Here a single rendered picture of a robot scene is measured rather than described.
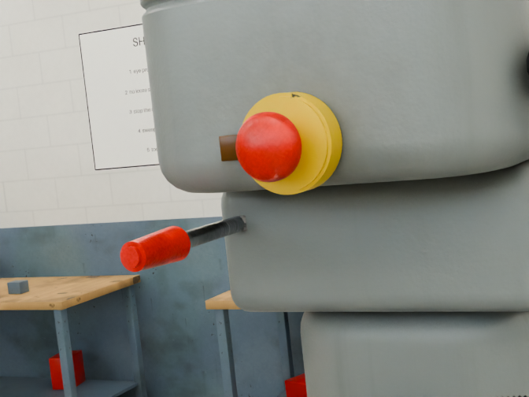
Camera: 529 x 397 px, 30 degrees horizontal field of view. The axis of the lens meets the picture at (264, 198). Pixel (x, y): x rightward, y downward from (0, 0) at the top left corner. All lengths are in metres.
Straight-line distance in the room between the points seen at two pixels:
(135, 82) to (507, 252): 5.40
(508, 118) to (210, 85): 0.18
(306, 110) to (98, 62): 5.60
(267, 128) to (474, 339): 0.25
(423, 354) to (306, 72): 0.24
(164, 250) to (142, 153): 5.38
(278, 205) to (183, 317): 5.32
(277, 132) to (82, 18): 5.70
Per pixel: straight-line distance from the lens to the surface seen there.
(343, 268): 0.70
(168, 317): 6.08
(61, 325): 5.53
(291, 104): 0.58
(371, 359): 0.75
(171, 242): 0.63
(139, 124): 6.00
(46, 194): 6.48
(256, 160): 0.55
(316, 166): 0.57
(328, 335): 0.76
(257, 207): 0.72
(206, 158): 0.63
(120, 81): 6.06
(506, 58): 0.59
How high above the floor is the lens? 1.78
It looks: 5 degrees down
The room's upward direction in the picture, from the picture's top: 6 degrees counter-clockwise
